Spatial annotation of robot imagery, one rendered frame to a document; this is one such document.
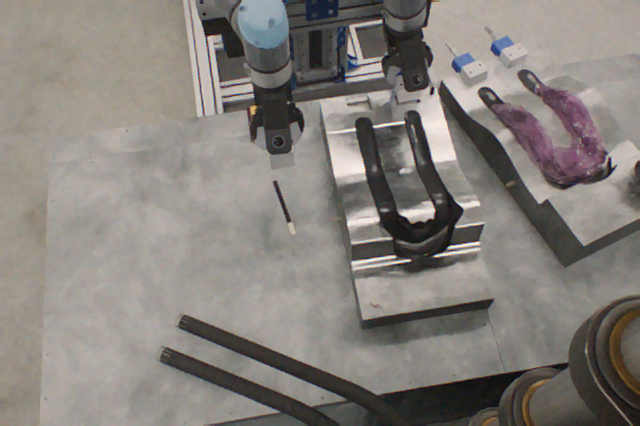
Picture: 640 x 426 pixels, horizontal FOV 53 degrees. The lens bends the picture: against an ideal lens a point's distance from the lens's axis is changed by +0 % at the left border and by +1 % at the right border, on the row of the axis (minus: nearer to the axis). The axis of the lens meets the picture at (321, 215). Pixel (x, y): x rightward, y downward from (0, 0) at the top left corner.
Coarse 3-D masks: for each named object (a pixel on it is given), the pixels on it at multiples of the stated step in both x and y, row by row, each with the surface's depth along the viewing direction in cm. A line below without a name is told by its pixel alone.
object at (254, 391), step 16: (160, 352) 121; (176, 352) 121; (176, 368) 121; (192, 368) 119; (208, 368) 118; (224, 384) 116; (240, 384) 116; (256, 384) 116; (256, 400) 114; (272, 400) 113
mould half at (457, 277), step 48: (384, 96) 140; (432, 96) 140; (336, 144) 135; (384, 144) 135; (432, 144) 135; (336, 192) 134; (384, 240) 121; (384, 288) 123; (432, 288) 123; (480, 288) 123
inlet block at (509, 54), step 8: (488, 32) 153; (496, 40) 150; (504, 40) 150; (496, 48) 149; (504, 48) 149; (512, 48) 147; (520, 48) 147; (504, 56) 147; (512, 56) 146; (520, 56) 146; (504, 64) 148; (512, 64) 147
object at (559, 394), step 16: (624, 336) 48; (624, 352) 48; (544, 384) 69; (560, 384) 61; (544, 400) 65; (560, 400) 61; (576, 400) 58; (544, 416) 66; (560, 416) 63; (576, 416) 60; (592, 416) 57
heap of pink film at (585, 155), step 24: (552, 96) 138; (576, 96) 137; (504, 120) 136; (528, 120) 133; (576, 120) 134; (528, 144) 132; (552, 144) 133; (576, 144) 133; (600, 144) 134; (552, 168) 132; (576, 168) 131; (600, 168) 133
